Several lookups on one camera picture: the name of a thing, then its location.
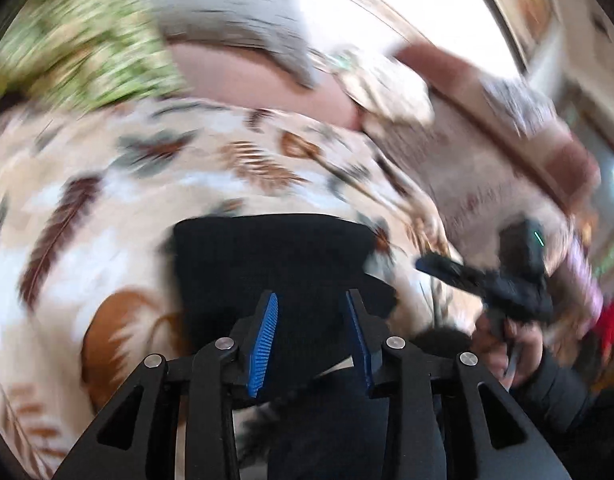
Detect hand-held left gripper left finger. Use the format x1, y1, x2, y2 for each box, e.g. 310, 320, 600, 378
52, 290, 280, 480

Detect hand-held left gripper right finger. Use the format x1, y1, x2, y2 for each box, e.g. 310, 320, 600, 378
343, 288, 572, 480

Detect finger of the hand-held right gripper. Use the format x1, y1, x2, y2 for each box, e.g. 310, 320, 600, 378
416, 252, 492, 302

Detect black pants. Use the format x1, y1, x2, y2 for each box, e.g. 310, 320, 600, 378
171, 214, 400, 376

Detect person's right forearm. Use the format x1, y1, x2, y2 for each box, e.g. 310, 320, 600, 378
509, 347, 614, 461

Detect person's right hand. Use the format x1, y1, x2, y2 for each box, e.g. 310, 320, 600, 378
473, 309, 544, 390

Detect striped floral cushion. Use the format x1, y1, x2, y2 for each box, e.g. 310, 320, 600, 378
367, 95, 578, 281

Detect person's dark clothing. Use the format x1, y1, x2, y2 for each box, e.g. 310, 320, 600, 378
267, 360, 448, 480

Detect grey striped garment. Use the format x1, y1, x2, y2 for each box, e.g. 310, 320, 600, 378
482, 77, 562, 127

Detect white printed cloth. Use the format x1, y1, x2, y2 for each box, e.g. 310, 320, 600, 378
337, 50, 436, 128

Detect leaf print fleece blanket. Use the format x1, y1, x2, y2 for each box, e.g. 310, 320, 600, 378
0, 95, 470, 480

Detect small white green garment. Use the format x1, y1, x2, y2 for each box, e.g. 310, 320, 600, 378
312, 47, 358, 75

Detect grey quilted pillow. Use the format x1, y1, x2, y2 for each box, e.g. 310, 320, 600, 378
149, 0, 320, 90

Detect green floral pillow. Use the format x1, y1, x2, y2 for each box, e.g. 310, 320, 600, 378
0, 0, 188, 111

